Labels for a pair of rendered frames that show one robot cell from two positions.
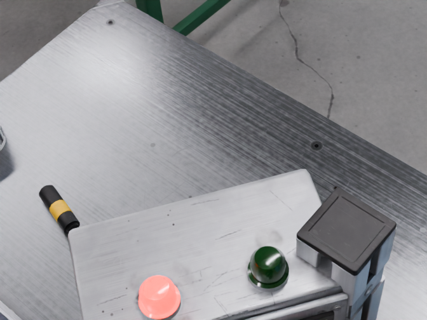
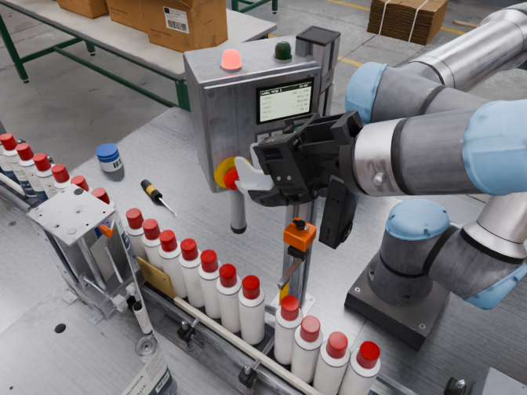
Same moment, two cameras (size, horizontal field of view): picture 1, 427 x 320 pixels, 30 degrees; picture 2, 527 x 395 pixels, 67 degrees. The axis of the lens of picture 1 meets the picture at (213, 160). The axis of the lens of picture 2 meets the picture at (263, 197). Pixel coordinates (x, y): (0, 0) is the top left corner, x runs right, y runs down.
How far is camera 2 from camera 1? 0.35 m
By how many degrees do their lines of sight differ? 13
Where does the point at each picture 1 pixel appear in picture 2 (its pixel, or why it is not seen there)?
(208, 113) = not seen: hidden behind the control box
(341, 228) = (316, 34)
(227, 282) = (263, 62)
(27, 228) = (134, 200)
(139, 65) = (190, 132)
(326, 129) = not seen: hidden behind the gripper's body
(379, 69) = not seen: hidden behind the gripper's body
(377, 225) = (332, 33)
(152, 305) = (230, 58)
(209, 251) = (253, 54)
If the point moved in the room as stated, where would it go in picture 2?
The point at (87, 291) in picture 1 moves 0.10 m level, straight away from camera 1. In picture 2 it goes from (194, 66) to (164, 38)
